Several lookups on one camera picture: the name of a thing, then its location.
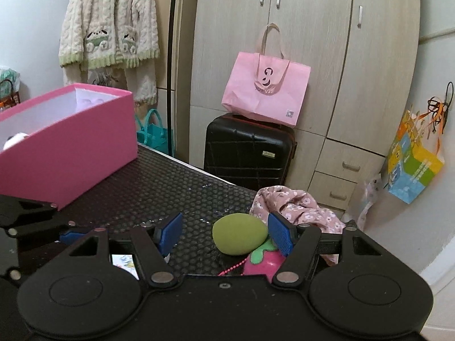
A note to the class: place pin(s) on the pink strawberry plush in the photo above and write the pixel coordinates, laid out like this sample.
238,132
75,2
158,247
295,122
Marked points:
263,264

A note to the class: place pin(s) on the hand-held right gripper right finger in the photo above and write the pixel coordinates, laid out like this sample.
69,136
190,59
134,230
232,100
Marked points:
280,235

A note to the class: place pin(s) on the cream fleece cardigan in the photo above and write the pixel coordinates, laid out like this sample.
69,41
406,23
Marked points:
106,17

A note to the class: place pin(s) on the cream fleece pants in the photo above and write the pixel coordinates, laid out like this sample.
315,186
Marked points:
142,81

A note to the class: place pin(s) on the black suitcase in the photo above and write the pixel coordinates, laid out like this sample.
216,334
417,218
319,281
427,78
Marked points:
245,152

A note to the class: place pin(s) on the colourful paper gift bag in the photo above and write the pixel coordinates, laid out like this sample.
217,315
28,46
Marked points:
412,165

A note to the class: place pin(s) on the black honeycomb table mat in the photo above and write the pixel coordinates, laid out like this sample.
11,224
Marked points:
160,191

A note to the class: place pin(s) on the pink floral cloth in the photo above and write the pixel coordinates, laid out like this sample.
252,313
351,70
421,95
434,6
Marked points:
305,206

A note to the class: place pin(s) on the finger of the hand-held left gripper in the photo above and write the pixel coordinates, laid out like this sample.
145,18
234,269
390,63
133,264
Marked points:
74,237
32,215

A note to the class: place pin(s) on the teal tote bag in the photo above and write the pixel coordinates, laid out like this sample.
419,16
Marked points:
153,136

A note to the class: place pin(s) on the pink cardboard box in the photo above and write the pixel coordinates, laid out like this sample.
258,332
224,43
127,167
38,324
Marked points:
71,156

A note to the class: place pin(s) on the green makeup sponge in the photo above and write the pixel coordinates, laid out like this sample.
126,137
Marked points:
238,234

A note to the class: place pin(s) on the wet wipes pack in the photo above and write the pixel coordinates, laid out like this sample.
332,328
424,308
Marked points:
122,263

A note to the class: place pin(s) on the beige wooden wardrobe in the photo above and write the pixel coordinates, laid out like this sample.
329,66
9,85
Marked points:
320,25

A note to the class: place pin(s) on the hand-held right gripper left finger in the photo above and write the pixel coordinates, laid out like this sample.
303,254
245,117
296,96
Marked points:
170,233

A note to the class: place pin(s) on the white brown plush toy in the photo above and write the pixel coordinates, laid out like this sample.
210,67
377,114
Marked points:
15,140

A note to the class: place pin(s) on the pink tote bag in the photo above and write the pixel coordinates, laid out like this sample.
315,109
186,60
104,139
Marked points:
265,88

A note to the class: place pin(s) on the brown woven basket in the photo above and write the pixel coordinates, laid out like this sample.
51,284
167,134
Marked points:
7,97

